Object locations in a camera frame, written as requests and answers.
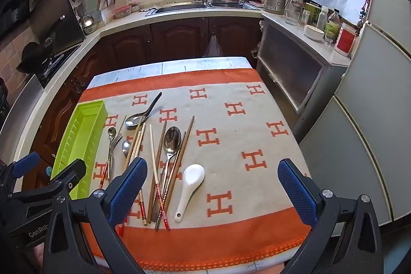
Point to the white plastic bottle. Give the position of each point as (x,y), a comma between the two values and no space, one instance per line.
(322,18)

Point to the orange and beige printed blanket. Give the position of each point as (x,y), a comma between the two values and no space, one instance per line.
(257,132)

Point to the stack of dishes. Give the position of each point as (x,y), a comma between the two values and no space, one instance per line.
(226,0)

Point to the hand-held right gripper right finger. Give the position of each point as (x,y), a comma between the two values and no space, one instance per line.
(298,193)

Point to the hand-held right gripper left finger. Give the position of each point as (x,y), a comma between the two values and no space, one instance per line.
(128,187)

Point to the stainless steel stove screen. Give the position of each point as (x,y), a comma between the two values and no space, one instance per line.
(54,26)
(22,113)

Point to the metal fork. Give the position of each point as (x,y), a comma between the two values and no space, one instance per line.
(113,152)

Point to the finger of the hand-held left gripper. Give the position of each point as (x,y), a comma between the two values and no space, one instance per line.
(69,171)
(27,161)

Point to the steel kitchen sink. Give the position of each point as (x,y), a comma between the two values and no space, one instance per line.
(179,8)

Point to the clear bottle green label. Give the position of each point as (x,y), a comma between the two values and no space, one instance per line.
(332,26)

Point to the light chopstick black band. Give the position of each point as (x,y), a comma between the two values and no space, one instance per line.
(143,209)

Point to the black gas stove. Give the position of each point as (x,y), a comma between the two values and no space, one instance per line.
(61,63)

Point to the grey refrigerator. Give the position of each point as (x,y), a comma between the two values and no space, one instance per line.
(379,68)

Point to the green plastic utensil tray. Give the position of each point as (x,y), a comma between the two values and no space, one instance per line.
(86,126)

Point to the white canister red label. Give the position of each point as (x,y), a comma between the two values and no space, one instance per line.
(345,39)

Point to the hanging plastic bag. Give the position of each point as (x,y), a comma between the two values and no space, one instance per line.
(213,47)

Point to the white kitchen countertop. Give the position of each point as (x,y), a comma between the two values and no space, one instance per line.
(179,14)

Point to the food container red lid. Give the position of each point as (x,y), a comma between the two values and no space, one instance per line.
(122,11)

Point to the large metal spoon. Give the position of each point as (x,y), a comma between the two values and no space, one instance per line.
(171,140)

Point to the white ceramic spoon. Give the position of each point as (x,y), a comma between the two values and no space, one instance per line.
(192,174)

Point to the glass pitcher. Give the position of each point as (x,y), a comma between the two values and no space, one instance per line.
(292,12)

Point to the black wok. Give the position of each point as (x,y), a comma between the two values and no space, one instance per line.
(32,55)

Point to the steel cabinet frosted door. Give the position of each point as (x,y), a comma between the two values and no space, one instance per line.
(289,68)

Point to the white bowl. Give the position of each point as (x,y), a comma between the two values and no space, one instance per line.
(314,33)

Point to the small glass jar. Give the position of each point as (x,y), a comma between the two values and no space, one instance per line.
(305,19)

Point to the dark wooden base cabinets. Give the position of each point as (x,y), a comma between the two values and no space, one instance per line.
(173,36)

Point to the blue and white jar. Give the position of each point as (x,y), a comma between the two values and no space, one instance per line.
(90,29)

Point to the small steel teapot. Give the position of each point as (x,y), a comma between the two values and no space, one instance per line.
(87,20)

